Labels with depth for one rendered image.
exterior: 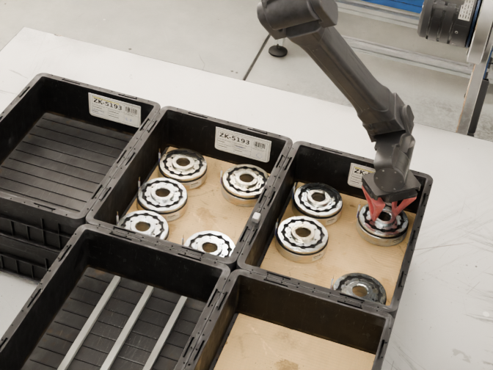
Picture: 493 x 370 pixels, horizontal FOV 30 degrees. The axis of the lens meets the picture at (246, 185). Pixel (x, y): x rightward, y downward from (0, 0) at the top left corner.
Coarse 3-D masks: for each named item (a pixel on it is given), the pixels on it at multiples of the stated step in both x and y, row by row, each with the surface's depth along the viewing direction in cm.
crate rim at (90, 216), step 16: (160, 112) 198; (176, 112) 199; (192, 112) 199; (240, 128) 196; (256, 128) 196; (144, 144) 190; (288, 144) 193; (128, 160) 186; (272, 176) 185; (96, 208) 174; (256, 208) 177; (96, 224) 171; (160, 240) 169; (240, 240) 171; (208, 256) 167
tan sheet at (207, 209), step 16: (208, 160) 203; (208, 176) 199; (192, 192) 194; (208, 192) 195; (192, 208) 191; (208, 208) 191; (224, 208) 191; (240, 208) 192; (176, 224) 187; (192, 224) 187; (208, 224) 188; (224, 224) 188; (240, 224) 188; (176, 240) 183
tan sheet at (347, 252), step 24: (288, 216) 191; (408, 216) 194; (336, 240) 187; (360, 240) 187; (408, 240) 188; (264, 264) 180; (288, 264) 181; (312, 264) 181; (336, 264) 182; (360, 264) 182; (384, 264) 183; (384, 288) 178
